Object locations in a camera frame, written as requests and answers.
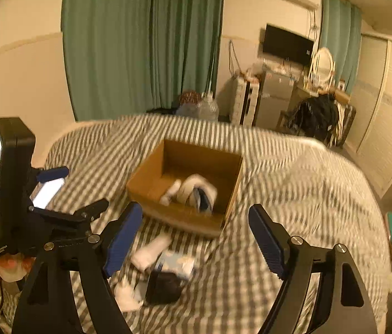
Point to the white plush toy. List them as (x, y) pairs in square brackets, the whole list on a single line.
[(147, 255)]

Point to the grey mini fridge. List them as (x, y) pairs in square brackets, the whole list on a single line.
[(275, 91)]

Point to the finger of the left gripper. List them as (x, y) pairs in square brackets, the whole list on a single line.
[(92, 211), (45, 176)]

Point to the white tube bottle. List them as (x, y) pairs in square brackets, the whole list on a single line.
[(171, 193)]

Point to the white suitcase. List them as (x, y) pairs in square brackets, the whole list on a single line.
[(244, 97)]

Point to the oval white mirror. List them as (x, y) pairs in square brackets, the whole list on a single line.
[(322, 68)]

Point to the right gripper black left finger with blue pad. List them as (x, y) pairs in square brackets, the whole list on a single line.
[(47, 303)]

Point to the clear water jug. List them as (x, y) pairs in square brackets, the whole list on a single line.
[(207, 108)]

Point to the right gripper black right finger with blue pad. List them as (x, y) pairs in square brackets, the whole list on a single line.
[(342, 302)]

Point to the light blue tissue pack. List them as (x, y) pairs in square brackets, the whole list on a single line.
[(181, 265)]

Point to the black round object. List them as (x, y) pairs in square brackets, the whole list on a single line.
[(163, 288)]

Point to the lit smartphone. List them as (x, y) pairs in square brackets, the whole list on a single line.
[(46, 192)]

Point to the brown patterned cushion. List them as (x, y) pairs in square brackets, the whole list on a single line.
[(189, 97)]

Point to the black wall television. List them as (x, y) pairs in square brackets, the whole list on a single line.
[(288, 46)]

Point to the white louvered wardrobe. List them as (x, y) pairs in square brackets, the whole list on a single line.
[(369, 141)]

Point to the large green curtain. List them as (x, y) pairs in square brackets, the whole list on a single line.
[(132, 56)]

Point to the grey checked bed quilt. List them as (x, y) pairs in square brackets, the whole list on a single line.
[(313, 192)]

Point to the small green curtain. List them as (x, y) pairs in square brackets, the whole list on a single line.
[(341, 34)]

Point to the open cardboard box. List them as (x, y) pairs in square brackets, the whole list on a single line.
[(174, 160)]

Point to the black jacket on chair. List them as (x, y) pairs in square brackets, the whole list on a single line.
[(315, 117)]

